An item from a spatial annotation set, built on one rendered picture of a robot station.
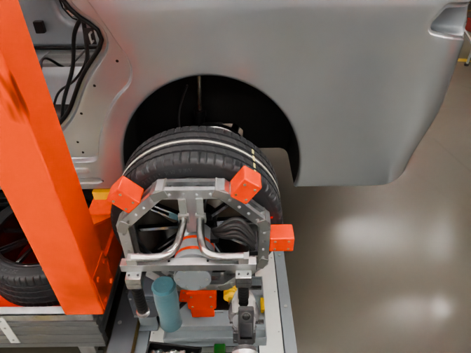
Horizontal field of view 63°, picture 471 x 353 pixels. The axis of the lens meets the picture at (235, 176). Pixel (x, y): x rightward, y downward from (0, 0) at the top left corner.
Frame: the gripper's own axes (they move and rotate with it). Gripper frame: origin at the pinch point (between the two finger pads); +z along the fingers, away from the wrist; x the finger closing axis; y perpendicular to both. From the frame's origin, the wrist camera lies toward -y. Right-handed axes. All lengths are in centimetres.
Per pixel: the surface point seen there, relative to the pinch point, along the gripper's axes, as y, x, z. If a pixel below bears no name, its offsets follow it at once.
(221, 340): 68, -10, 21
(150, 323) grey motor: 72, -47, 32
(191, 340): 68, -24, 21
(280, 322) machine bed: 75, 21, 34
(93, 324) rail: 51, -67, 20
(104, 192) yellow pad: 10, -65, 64
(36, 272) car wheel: 32, -93, 35
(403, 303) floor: 83, 92, 49
